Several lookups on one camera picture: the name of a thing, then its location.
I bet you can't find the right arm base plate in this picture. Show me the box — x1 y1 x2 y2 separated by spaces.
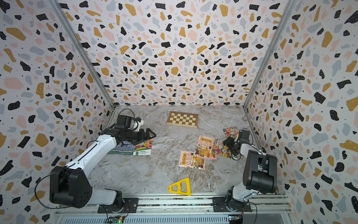
212 197 252 212

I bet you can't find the yellow triangular plastic tool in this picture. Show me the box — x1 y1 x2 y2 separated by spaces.
168 178 192 196

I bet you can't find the lavender seed packet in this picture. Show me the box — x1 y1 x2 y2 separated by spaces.
108 142 136 155

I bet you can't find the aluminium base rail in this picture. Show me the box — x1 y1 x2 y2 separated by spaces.
54 193 295 224

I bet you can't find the wooden chessboard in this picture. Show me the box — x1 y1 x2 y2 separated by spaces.
167 111 199 128

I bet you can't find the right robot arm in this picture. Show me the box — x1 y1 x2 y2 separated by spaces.
224 129 277 211

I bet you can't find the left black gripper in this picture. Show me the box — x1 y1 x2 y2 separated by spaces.
124 127 156 145

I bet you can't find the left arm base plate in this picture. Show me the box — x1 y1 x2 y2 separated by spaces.
97 197 139 215

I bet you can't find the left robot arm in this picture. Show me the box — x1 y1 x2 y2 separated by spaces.
48 115 156 213

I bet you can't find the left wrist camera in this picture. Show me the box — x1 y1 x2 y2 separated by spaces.
131 117 144 131

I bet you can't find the colourful flower seed packet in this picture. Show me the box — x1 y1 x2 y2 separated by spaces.
133 140 153 156
212 139 232 159
223 127 240 139

